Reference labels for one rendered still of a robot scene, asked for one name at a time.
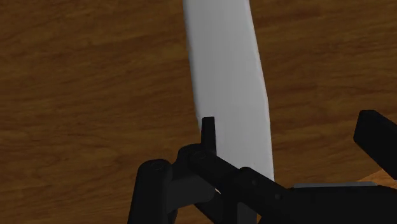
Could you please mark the white long curved object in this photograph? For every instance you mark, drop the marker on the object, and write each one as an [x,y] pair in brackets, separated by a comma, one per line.
[226,77]

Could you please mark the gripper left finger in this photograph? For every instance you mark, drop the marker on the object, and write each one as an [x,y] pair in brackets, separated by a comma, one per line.
[214,173]

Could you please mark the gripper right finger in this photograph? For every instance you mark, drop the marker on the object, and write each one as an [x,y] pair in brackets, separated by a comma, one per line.
[377,138]

